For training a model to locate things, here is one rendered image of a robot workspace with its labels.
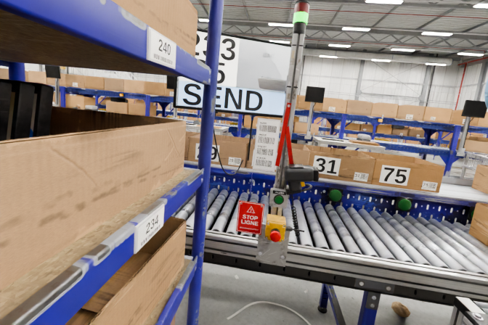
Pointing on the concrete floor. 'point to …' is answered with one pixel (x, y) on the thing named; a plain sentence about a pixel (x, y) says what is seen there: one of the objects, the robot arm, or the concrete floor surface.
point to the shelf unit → (56, 265)
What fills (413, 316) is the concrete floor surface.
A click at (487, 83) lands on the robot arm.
